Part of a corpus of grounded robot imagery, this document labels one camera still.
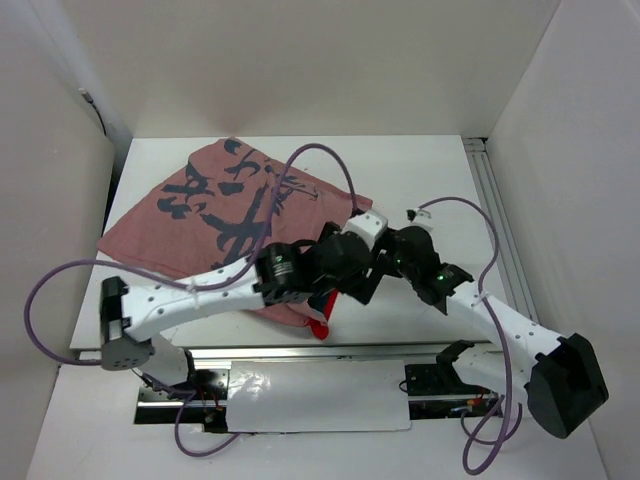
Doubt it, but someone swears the white glossy cover plate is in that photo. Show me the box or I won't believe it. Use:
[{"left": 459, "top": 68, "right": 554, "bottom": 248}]
[{"left": 226, "top": 360, "right": 411, "bottom": 434}]

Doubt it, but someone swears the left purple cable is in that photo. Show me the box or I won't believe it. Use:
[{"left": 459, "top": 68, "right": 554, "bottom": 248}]
[{"left": 24, "top": 143, "right": 361, "bottom": 459}]

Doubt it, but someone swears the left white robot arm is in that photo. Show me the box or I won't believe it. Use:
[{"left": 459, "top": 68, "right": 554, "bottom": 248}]
[{"left": 100, "top": 213, "right": 387, "bottom": 399}]

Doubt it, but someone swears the black wall cable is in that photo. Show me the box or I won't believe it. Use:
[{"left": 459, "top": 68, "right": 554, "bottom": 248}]
[{"left": 79, "top": 87, "right": 114, "bottom": 139}]

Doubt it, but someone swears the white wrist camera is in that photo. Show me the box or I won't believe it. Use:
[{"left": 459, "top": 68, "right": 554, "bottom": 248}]
[
  {"left": 341, "top": 210, "right": 388, "bottom": 250},
  {"left": 406, "top": 208, "right": 432, "bottom": 225}
]

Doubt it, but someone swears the pink and red pillowcase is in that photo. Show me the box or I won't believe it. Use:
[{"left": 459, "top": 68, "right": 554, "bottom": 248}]
[{"left": 94, "top": 137, "right": 374, "bottom": 341}]

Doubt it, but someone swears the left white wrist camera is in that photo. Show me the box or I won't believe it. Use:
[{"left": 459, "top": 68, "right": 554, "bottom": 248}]
[{"left": 341, "top": 210, "right": 388, "bottom": 250}]

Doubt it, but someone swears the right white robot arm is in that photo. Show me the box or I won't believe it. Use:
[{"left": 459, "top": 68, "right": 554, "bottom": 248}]
[{"left": 390, "top": 225, "right": 609, "bottom": 439}]

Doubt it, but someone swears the aluminium mounting rail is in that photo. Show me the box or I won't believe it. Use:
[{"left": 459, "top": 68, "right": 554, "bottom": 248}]
[{"left": 133, "top": 345, "right": 498, "bottom": 433}]

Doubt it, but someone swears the aluminium frame right side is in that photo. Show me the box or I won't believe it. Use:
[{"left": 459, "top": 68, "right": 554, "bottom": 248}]
[{"left": 462, "top": 137, "right": 539, "bottom": 323}]

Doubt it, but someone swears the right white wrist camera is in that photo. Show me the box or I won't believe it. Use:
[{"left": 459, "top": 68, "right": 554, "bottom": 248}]
[{"left": 406, "top": 208, "right": 432, "bottom": 225}]

